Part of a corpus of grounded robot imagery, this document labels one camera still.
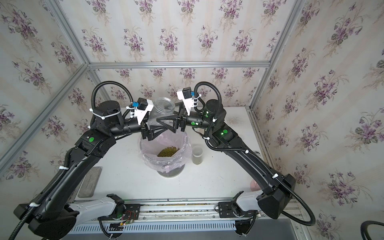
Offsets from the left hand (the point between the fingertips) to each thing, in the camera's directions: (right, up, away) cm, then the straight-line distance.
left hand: (165, 118), depth 58 cm
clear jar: (+13, -20, +24) cm, 34 cm away
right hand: (+1, +1, -4) cm, 5 cm away
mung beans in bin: (-5, -20, +33) cm, 39 cm away
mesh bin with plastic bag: (-1, -22, +9) cm, 24 cm away
